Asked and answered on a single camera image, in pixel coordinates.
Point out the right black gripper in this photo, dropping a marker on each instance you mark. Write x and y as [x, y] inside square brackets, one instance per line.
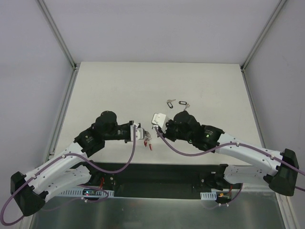
[167, 129]

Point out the red tag key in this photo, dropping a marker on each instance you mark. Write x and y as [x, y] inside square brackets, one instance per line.
[147, 143]

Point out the red handled key organizer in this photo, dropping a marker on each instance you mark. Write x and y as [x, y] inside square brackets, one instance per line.
[147, 136]

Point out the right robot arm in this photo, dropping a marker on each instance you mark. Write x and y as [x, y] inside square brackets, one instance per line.
[276, 169]

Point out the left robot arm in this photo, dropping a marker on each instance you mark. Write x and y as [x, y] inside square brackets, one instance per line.
[72, 167]

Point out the black tag key far left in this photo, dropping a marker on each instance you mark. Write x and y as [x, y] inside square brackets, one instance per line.
[170, 103]

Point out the black tag key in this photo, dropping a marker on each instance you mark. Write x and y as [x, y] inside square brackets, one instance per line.
[170, 103]
[185, 103]

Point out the black tag key middle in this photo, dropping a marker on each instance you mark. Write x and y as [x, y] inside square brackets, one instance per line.
[185, 103]

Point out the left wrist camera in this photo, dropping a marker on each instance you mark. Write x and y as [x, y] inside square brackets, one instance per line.
[136, 132]

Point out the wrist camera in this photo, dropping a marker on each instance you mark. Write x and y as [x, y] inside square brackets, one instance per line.
[159, 120]
[136, 132]

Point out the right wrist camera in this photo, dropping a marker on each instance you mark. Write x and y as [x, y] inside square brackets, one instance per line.
[159, 120]

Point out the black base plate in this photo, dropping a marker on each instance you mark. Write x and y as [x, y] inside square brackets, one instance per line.
[157, 180]

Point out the right white cable duct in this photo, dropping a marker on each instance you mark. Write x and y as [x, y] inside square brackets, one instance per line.
[208, 195]

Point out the white cable duct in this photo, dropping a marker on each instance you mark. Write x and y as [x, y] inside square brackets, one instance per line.
[208, 195]
[86, 192]

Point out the left aluminium rail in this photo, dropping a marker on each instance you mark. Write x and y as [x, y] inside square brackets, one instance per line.
[47, 120]

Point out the left white cable duct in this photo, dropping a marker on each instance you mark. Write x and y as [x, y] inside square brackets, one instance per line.
[86, 192]

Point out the left aluminium frame post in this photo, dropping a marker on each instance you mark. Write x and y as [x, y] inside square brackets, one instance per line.
[56, 33]

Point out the aluminium frame post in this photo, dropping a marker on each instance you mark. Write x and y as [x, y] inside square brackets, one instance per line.
[265, 30]
[56, 33]

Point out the right aluminium frame post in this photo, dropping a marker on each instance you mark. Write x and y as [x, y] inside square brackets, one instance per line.
[265, 30]

